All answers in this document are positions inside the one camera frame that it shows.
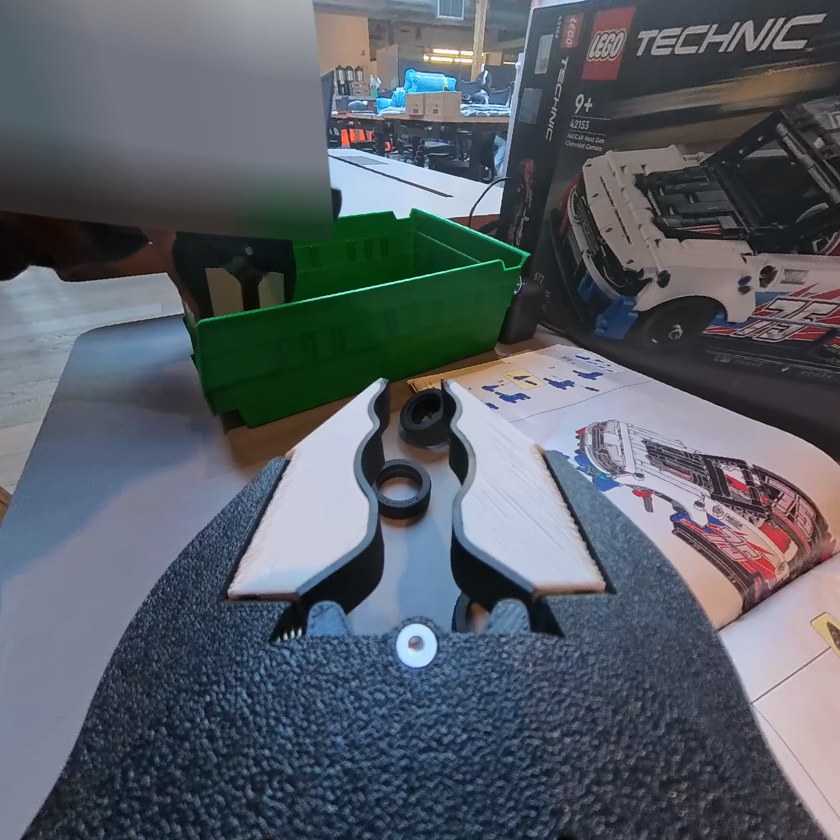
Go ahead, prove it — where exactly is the open instruction booklet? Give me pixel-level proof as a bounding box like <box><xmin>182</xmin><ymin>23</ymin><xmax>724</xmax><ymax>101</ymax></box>
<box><xmin>407</xmin><ymin>344</ymin><xmax>840</xmax><ymax>834</ymax></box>

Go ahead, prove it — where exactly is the long wooden workbench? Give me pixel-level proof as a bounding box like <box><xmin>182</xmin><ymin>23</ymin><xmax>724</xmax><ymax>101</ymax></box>
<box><xmin>331</xmin><ymin>108</ymin><xmax>511</xmax><ymax>132</ymax></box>

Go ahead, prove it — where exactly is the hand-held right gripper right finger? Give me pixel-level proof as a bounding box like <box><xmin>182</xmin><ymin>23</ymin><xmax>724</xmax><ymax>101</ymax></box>
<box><xmin>441</xmin><ymin>379</ymin><xmax>606</xmax><ymax>610</ymax></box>

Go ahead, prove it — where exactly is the grey desk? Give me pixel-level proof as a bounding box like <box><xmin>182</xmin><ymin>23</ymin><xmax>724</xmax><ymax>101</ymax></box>
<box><xmin>0</xmin><ymin>314</ymin><xmax>657</xmax><ymax>834</ymax></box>

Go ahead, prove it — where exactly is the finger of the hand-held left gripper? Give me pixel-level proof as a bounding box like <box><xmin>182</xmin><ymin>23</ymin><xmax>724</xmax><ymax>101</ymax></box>
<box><xmin>205</xmin><ymin>264</ymin><xmax>246</xmax><ymax>316</ymax></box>
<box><xmin>251</xmin><ymin>268</ymin><xmax>288</xmax><ymax>309</ymax></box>

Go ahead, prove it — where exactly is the thin black cable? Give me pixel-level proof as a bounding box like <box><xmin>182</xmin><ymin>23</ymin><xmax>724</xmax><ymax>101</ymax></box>
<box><xmin>467</xmin><ymin>176</ymin><xmax>511</xmax><ymax>231</ymax></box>

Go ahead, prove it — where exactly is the black rubber tyre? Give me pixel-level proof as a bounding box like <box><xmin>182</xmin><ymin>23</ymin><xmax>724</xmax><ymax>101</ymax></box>
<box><xmin>451</xmin><ymin>591</ymin><xmax>490</xmax><ymax>634</ymax></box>
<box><xmin>374</xmin><ymin>459</ymin><xmax>433</xmax><ymax>519</ymax></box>
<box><xmin>399</xmin><ymin>388</ymin><xmax>457</xmax><ymax>449</ymax></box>

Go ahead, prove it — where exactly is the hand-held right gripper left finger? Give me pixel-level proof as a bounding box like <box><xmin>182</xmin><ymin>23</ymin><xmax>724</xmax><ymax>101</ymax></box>
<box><xmin>226</xmin><ymin>379</ymin><xmax>391</xmax><ymax>616</ymax></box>

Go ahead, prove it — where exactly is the black power adapter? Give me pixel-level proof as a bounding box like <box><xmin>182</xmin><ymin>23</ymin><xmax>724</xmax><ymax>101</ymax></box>
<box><xmin>500</xmin><ymin>276</ymin><xmax>546</xmax><ymax>345</ymax></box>

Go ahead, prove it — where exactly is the green box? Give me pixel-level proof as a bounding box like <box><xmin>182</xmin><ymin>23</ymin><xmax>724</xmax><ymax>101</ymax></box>
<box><xmin>185</xmin><ymin>209</ymin><xmax>531</xmax><ymax>429</ymax></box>

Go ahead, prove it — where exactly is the blue wrapped bundle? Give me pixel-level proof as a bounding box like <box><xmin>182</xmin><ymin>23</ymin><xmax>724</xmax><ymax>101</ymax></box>
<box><xmin>377</xmin><ymin>67</ymin><xmax>459</xmax><ymax>112</ymax></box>

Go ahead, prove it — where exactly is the cardboard box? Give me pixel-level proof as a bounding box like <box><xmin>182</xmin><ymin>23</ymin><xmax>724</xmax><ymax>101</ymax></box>
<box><xmin>406</xmin><ymin>92</ymin><xmax>462</xmax><ymax>118</ymax></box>

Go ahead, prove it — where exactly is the black toy car box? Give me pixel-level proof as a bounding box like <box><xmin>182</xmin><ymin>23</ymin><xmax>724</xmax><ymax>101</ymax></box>
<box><xmin>499</xmin><ymin>0</ymin><xmax>840</xmax><ymax>421</ymax></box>

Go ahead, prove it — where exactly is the person's left forearm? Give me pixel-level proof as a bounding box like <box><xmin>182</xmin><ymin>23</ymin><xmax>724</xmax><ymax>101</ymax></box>
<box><xmin>0</xmin><ymin>211</ymin><xmax>179</xmax><ymax>284</ymax></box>

